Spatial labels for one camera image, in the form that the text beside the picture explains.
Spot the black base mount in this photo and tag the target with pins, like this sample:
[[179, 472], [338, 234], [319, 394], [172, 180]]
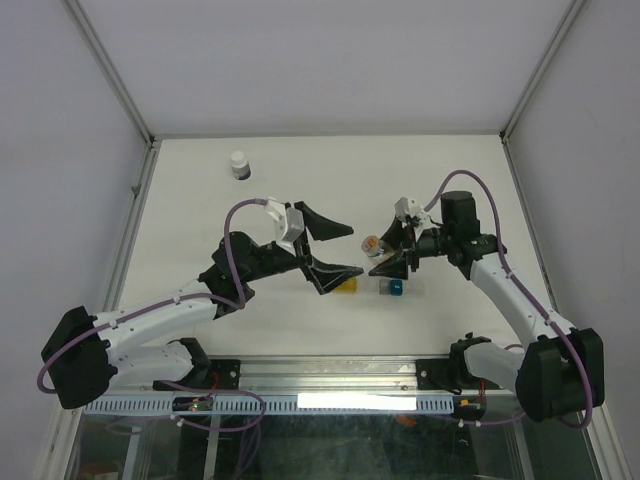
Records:
[[216, 373], [442, 373]]

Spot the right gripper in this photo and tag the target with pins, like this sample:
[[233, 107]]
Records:
[[396, 266]]

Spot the aluminium mounting rail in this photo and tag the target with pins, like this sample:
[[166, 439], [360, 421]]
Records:
[[280, 374]]

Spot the left aluminium frame post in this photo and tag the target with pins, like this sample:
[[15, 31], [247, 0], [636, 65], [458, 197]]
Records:
[[97, 49]]

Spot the aluminium frame post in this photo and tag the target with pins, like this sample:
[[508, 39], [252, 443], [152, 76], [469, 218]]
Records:
[[97, 49], [552, 47]]

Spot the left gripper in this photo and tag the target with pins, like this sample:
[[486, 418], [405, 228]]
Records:
[[324, 275]]

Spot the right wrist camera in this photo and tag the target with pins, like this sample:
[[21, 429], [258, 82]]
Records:
[[408, 210]]

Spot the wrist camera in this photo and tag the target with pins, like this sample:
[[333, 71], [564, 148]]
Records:
[[288, 223], [408, 210]]

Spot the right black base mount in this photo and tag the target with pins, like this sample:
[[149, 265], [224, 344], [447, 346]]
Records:
[[442, 373]]

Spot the white cap pill bottle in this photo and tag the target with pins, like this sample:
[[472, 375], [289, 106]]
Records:
[[240, 165]]

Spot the weekly pill organizer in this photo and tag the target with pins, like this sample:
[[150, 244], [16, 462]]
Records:
[[382, 286]]

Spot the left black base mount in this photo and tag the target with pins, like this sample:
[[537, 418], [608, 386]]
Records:
[[216, 373]]

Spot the right aluminium frame post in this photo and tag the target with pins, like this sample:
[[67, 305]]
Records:
[[552, 47]]

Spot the clear bottle gold cap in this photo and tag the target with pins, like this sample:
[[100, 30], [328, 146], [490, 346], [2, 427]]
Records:
[[376, 250]]

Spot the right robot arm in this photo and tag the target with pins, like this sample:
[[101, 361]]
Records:
[[559, 368]]

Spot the slotted cable duct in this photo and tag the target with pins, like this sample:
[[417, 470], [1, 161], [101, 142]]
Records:
[[304, 404]]

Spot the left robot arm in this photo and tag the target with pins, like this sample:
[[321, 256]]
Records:
[[87, 354]]

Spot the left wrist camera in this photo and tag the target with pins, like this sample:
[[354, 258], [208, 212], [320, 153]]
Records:
[[288, 223]]

